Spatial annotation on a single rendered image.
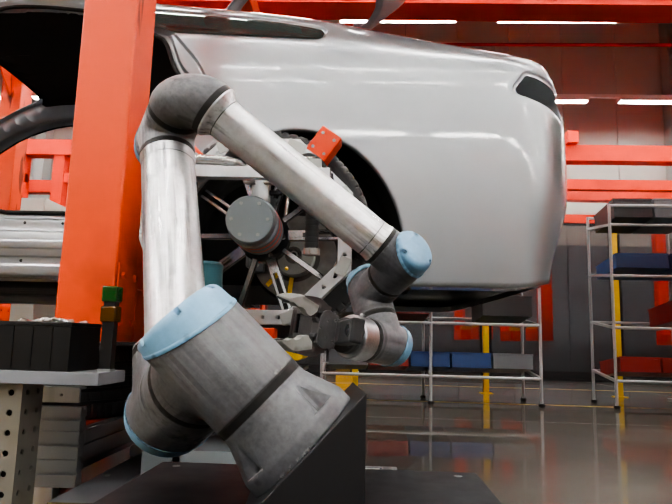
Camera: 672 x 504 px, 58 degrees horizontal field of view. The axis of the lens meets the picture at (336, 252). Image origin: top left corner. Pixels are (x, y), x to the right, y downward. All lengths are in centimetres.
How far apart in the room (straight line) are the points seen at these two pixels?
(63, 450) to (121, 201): 71
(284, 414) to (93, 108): 129
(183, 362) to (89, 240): 101
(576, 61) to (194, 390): 1255
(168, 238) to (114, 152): 73
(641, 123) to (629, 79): 89
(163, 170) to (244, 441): 61
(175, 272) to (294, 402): 39
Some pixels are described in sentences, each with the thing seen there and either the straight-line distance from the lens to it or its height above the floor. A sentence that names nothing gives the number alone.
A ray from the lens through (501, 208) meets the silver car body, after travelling 229.
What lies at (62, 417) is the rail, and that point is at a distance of 192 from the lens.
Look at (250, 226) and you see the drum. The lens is 162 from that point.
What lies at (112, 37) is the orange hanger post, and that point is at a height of 140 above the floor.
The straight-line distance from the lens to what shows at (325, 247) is 231.
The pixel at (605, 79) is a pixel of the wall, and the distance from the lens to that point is 1318.
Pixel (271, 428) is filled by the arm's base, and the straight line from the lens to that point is 84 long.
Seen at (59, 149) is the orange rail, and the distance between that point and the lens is 937.
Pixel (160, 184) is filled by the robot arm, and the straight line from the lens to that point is 125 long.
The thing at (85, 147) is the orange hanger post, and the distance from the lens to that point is 190.
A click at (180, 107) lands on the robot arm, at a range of 127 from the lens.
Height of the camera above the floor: 54
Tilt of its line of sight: 8 degrees up
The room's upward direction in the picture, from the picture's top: 1 degrees clockwise
